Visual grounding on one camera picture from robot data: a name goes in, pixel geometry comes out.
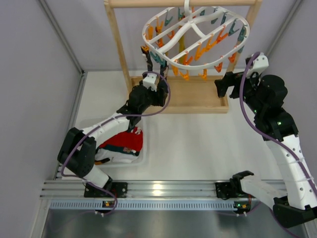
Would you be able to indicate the dark patterned sock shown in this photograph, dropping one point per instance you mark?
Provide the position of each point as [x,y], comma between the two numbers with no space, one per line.
[164,70]

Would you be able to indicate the translucent plastic bin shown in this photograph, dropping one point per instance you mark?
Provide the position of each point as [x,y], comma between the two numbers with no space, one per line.
[143,156]

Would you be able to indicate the green christmas sock in bin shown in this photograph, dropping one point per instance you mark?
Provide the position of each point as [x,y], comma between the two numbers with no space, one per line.
[114,151]

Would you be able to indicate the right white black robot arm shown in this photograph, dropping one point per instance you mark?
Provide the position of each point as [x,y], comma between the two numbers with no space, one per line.
[298,204]

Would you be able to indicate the mustard yellow sock left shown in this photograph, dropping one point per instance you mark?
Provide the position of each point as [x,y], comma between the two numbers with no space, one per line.
[158,29]

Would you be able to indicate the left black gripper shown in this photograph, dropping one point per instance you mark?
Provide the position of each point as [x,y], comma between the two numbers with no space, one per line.
[160,87]

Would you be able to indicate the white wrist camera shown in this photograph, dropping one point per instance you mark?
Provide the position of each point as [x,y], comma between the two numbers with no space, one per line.
[150,81]
[259,65]

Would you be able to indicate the white clip hanger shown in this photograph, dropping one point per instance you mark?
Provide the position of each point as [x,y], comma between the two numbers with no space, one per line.
[214,37]

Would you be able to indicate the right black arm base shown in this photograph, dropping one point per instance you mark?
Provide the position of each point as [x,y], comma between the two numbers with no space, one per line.
[226,190]

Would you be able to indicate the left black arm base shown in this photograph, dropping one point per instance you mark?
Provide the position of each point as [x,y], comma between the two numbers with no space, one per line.
[118,189]

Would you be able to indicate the aluminium rail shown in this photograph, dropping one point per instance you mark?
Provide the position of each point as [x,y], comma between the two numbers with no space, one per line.
[69,189]

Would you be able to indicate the mustard yellow sock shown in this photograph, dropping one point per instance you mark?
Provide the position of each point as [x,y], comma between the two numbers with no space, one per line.
[158,29]
[182,60]

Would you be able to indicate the perforated cable duct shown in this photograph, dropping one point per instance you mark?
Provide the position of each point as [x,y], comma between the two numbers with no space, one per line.
[177,205]

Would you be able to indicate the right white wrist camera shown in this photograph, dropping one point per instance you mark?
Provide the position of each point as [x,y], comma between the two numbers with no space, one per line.
[259,65]

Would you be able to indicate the wooden hanger stand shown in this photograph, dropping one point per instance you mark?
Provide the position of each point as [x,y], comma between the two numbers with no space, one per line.
[195,95]

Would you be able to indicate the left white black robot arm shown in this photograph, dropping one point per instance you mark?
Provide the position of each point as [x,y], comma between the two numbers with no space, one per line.
[79,147]

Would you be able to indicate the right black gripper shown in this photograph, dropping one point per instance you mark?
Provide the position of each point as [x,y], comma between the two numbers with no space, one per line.
[223,85]

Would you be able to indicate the dark navy sock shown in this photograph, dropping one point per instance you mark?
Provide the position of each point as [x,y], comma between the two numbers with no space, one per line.
[146,55]

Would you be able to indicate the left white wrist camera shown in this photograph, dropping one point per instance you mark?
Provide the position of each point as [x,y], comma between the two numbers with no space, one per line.
[150,81]

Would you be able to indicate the mustard yellow sock right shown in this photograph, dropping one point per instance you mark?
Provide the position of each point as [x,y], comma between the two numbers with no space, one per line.
[182,60]

